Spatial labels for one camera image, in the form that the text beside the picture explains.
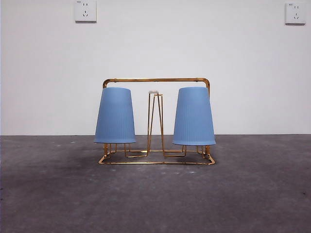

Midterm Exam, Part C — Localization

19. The blue ribbed plastic cup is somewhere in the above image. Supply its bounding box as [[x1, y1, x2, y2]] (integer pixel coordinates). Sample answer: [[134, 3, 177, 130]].
[[172, 86, 216, 146], [93, 87, 137, 144]]

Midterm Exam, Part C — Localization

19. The gold wire cup rack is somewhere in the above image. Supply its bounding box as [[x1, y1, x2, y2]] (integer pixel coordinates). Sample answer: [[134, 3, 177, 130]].
[[98, 77, 216, 166]]

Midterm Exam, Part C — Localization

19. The white wall socket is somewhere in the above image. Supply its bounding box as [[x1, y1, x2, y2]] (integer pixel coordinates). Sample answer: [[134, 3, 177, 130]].
[[74, 0, 97, 24], [285, 2, 307, 26]]

